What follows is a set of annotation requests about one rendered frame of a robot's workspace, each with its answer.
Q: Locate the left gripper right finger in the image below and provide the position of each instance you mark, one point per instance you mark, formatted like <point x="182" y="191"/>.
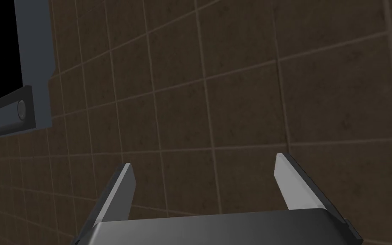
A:
<point x="298" y="190"/>

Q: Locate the grey appliance with black window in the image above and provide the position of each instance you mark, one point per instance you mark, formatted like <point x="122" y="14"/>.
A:
<point x="32" y="68"/>

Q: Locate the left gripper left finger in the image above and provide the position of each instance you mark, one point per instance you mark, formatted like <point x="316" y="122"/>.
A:
<point x="117" y="197"/>

